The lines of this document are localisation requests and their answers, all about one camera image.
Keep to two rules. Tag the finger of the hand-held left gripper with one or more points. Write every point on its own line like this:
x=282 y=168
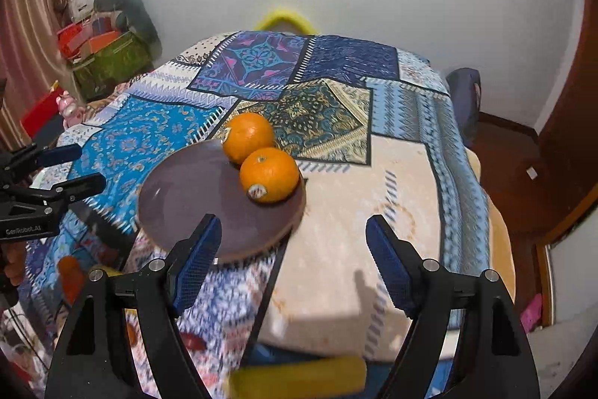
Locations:
x=79 y=186
x=60 y=152

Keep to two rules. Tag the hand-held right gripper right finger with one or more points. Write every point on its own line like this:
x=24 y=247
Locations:
x=390 y=263

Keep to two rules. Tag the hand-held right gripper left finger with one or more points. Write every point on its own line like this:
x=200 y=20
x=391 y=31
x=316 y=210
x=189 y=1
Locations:
x=198 y=263

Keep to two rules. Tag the brown round plate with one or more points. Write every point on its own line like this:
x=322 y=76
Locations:
x=196 y=193

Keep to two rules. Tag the person's left hand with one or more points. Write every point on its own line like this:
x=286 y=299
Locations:
x=13 y=263

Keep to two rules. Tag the large red box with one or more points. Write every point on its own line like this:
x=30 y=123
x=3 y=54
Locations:
x=39 y=114

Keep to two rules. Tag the pink toy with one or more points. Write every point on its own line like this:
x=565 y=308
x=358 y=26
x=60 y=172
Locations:
x=70 y=107

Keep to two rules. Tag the beige blanket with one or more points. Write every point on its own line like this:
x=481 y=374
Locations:
x=500 y=249

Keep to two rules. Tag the small red box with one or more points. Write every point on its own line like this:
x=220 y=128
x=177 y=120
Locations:
x=70 y=36

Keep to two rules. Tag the orange box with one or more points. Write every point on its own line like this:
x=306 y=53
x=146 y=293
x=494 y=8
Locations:
x=103 y=41

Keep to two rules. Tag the large orange with sticker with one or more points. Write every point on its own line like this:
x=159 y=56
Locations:
x=275 y=172

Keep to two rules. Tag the striped pink curtain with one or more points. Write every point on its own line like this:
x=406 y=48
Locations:
x=28 y=29

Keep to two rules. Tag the large plain orange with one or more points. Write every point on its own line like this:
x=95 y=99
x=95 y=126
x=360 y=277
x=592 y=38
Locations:
x=250 y=135

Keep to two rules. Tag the pink plastic item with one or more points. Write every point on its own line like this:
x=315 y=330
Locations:
x=531 y=312

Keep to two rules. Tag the grey plush cushion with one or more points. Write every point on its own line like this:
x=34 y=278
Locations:
x=135 y=6

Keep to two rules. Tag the dark blue chair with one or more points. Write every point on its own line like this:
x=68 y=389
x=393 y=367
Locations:
x=465 y=100

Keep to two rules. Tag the brown wooden door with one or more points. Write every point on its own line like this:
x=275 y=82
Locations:
x=570 y=123

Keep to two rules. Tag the yellow chair back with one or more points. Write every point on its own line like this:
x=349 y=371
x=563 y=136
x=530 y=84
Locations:
x=280 y=11

